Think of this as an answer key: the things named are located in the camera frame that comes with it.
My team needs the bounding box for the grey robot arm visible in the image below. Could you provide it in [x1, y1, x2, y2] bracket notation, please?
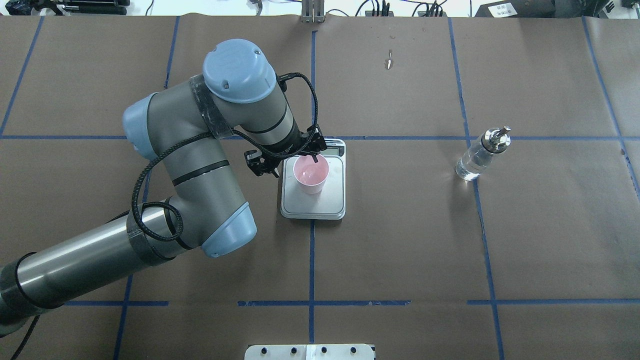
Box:
[1, 38, 327, 337]

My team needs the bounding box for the clear glass sauce bottle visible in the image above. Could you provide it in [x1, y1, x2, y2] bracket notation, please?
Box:
[455, 125, 512, 182]

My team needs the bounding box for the digital kitchen scale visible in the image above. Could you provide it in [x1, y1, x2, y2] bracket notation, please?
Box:
[280, 138, 346, 220]

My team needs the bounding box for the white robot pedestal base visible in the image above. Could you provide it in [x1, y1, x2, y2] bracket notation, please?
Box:
[244, 342, 377, 360]

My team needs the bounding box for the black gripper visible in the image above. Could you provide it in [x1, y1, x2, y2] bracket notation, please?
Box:
[244, 125, 327, 178]

